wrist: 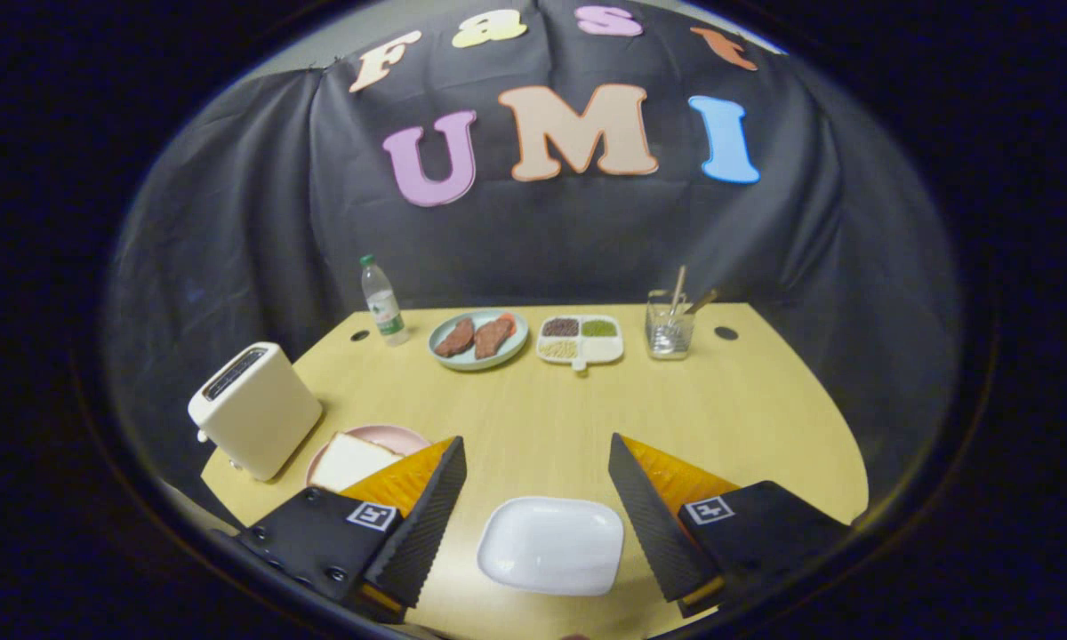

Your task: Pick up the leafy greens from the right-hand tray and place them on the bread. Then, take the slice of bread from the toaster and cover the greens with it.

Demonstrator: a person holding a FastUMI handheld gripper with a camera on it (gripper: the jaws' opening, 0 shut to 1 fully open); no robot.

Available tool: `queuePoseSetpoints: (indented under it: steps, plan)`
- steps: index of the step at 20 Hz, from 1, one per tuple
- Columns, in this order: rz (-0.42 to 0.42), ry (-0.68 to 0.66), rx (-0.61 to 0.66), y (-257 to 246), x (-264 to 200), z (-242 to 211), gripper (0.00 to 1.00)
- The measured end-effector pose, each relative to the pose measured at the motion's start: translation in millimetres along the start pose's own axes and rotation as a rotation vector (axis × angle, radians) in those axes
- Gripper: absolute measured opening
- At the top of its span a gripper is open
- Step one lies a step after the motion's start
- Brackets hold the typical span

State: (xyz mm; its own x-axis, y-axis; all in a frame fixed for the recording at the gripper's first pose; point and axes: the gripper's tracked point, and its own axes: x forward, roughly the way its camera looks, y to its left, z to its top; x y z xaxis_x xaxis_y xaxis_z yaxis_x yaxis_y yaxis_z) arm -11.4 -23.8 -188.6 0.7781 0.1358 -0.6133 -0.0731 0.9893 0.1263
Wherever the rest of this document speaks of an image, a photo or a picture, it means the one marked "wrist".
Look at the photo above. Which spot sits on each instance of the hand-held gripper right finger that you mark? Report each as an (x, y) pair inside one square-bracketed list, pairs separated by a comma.
[(649, 524)]

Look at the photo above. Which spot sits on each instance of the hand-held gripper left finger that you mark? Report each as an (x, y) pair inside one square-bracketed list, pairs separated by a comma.
[(422, 524)]

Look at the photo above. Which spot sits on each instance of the plain bread slice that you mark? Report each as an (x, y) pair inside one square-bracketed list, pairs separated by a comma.
[(351, 462)]

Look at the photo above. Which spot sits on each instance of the pink round plate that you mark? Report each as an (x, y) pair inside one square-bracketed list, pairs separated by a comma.
[(400, 436)]

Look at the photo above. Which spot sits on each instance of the white square plate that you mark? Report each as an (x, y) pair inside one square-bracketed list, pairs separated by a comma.
[(551, 547)]

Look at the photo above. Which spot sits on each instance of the pale green oval plate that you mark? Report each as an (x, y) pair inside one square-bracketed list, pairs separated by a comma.
[(476, 363)]

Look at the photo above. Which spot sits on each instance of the white divided condiment dish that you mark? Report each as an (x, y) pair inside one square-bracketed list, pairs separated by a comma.
[(600, 351)]

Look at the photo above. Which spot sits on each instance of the clear glass holder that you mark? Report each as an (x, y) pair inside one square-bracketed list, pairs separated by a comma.
[(669, 338)]

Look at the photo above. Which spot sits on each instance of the white toaster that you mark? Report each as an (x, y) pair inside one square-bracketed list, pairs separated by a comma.
[(258, 418)]

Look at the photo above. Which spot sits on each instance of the brown meat patty orange edge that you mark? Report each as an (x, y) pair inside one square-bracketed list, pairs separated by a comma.
[(493, 338)]

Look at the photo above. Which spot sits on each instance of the clear water bottle green cap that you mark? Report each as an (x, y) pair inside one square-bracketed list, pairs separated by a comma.
[(384, 307)]

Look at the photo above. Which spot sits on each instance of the light wooden stick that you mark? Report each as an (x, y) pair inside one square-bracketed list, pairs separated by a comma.
[(677, 284)]

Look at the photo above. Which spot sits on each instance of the black backdrop cloth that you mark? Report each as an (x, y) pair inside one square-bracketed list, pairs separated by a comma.
[(542, 240)]

